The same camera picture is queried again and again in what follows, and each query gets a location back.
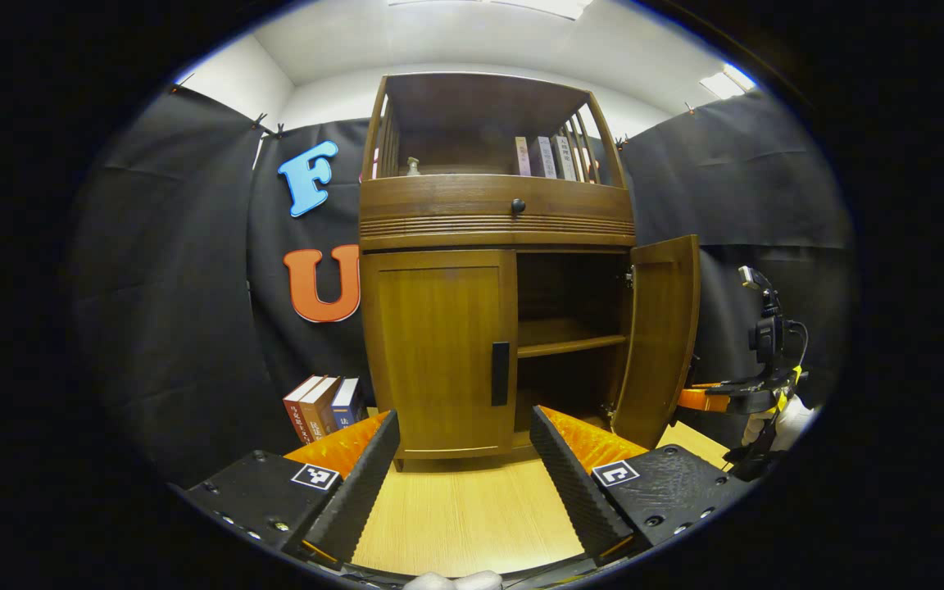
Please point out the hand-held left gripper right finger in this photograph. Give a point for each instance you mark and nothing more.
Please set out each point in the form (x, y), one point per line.
(574, 492)

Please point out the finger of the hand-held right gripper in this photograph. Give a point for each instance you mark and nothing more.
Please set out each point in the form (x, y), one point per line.
(697, 400)

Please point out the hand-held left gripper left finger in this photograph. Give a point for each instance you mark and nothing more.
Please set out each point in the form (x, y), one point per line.
(357, 492)

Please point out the wooden shoe cabinet door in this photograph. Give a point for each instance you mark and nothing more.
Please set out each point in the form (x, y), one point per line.
(431, 352)
(656, 344)

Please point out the wooden double-door shoe cabinet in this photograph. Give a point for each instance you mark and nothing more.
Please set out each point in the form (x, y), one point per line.
(480, 102)

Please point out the wooden inner cabinet shelf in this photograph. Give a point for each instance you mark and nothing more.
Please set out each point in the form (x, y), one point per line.
(562, 338)

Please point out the wooden cabinet drawer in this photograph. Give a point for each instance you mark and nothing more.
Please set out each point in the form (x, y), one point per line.
(439, 201)

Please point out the blue book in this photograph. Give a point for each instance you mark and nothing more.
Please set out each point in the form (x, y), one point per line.
(347, 403)

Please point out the brown book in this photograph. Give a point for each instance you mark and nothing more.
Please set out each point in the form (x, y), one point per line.
(320, 408)

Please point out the red book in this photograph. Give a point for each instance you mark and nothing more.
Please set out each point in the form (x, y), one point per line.
(298, 410)

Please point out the ceiling light panel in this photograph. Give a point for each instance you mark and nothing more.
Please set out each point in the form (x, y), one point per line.
(521, 5)
(726, 82)

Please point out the black round drawer knob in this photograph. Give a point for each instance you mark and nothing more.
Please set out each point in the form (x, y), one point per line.
(519, 206)

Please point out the white book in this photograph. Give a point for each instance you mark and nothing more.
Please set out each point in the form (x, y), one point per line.
(566, 160)

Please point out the black backdrop cloth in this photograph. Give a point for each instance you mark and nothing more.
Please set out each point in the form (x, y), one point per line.
(177, 287)

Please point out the small pale bottle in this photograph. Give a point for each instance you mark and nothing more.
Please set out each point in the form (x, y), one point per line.
(414, 167)

